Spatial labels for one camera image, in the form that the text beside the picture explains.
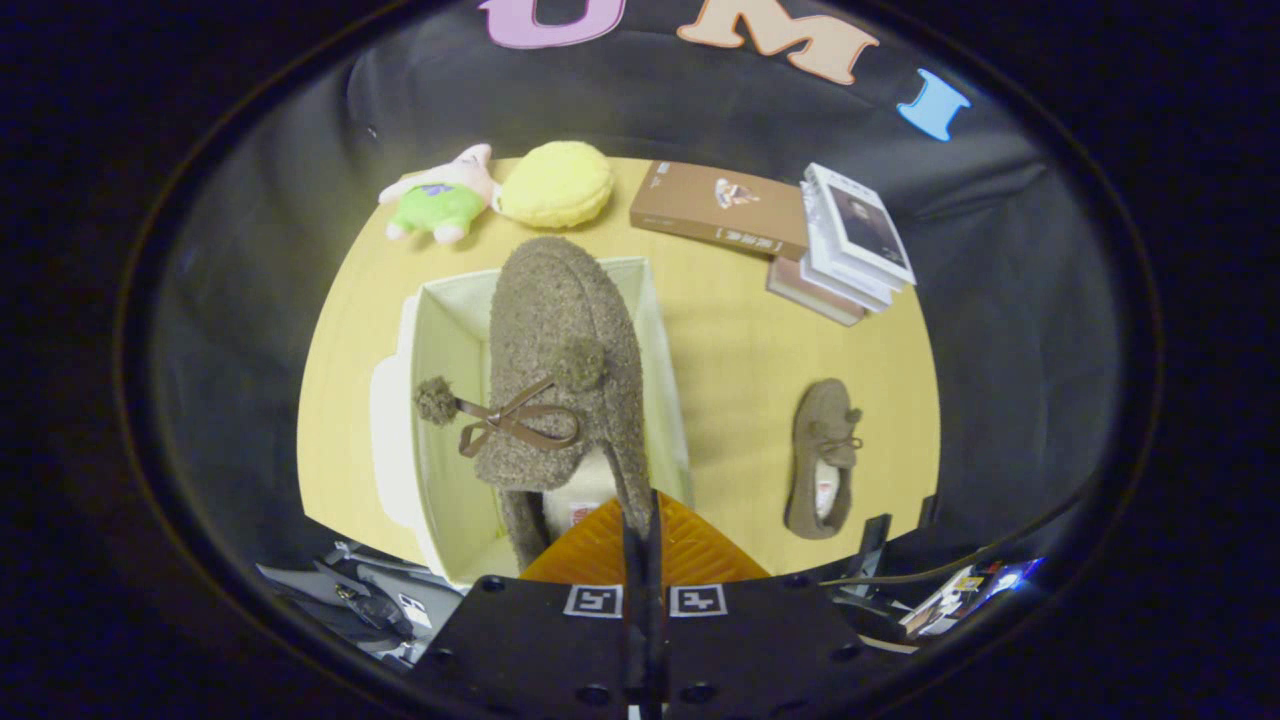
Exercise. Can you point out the black upright bracket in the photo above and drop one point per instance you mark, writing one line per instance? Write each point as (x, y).
(873, 550)
(928, 512)

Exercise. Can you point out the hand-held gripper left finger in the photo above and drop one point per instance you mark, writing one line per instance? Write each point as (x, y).
(540, 650)

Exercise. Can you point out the yellow round plush cushion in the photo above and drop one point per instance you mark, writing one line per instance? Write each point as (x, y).
(555, 185)

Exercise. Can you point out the brown fuzzy shoe with bow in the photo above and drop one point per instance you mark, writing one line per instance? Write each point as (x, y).
(560, 320)
(815, 420)

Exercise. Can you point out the grey equipment pile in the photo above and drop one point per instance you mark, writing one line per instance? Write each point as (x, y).
(360, 600)

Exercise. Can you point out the colourful clutter pile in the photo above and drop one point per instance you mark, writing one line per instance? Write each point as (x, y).
(960, 595)

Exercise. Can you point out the pink and green plush toy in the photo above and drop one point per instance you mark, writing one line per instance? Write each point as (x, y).
(440, 205)

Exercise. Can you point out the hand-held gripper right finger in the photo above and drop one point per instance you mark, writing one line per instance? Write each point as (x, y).
(760, 650)

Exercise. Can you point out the cream fabric storage box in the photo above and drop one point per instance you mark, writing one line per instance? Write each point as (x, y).
(445, 340)

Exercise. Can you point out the white book with portrait cover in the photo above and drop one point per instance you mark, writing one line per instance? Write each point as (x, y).
(860, 220)

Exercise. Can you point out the pinkish brown book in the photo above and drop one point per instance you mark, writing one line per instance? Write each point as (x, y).
(800, 290)

